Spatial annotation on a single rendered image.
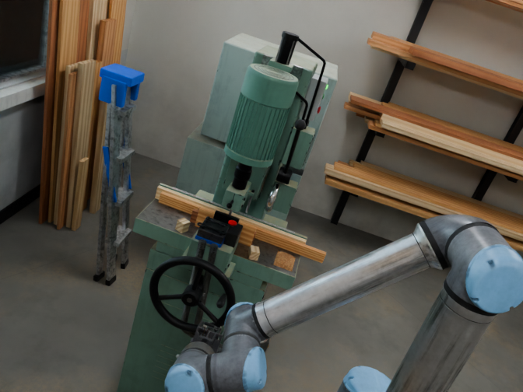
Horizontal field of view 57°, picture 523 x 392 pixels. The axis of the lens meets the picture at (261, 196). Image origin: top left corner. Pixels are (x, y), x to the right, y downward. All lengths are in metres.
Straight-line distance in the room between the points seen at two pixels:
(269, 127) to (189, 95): 2.56
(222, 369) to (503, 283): 0.59
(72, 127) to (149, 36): 1.41
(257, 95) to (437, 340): 0.90
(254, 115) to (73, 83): 1.49
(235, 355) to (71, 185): 2.17
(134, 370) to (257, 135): 1.13
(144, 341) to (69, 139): 1.39
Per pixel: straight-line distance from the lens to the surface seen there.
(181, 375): 1.12
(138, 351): 2.10
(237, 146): 1.62
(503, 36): 4.04
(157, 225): 1.73
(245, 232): 1.74
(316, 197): 4.21
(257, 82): 1.55
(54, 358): 2.46
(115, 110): 2.42
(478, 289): 0.99
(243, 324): 1.19
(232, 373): 1.11
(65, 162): 3.03
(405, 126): 3.54
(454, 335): 1.07
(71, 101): 2.89
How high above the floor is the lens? 1.82
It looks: 25 degrees down
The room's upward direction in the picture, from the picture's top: 19 degrees clockwise
